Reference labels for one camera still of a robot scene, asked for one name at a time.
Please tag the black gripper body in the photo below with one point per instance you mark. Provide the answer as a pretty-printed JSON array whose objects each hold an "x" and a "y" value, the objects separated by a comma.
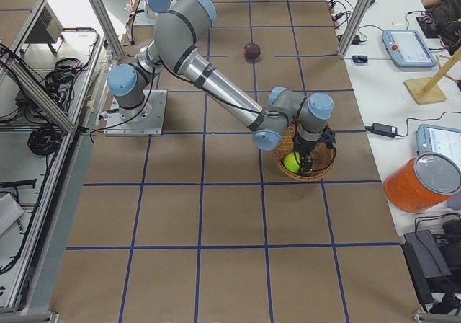
[{"x": 303, "y": 148}]

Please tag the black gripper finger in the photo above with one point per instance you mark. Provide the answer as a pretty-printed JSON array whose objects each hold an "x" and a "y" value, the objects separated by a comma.
[{"x": 306, "y": 164}]

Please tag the green apple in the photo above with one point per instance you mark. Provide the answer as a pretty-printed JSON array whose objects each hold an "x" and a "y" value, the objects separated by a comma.
[{"x": 292, "y": 162}]

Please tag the dark red apple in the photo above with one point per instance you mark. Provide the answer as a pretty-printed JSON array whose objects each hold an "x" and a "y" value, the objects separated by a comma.
[{"x": 251, "y": 51}]

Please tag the woven wicker basket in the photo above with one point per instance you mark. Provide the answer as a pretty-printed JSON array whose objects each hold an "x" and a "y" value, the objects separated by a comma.
[{"x": 321, "y": 156}]

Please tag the wooden mug tree stand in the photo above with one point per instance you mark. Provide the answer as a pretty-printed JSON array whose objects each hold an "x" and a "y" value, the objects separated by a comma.
[{"x": 426, "y": 90}]

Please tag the orange object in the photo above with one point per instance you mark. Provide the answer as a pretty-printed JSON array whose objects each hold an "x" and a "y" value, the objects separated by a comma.
[{"x": 423, "y": 182}]

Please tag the teach pendant tablet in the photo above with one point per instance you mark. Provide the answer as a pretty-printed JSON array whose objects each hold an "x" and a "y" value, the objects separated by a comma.
[
  {"x": 407, "y": 49},
  {"x": 440, "y": 140}
]

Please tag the aluminium frame post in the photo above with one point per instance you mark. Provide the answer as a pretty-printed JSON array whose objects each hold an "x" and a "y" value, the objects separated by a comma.
[{"x": 351, "y": 29}]

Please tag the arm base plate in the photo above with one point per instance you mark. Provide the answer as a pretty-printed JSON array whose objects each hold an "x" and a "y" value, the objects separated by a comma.
[{"x": 145, "y": 120}]

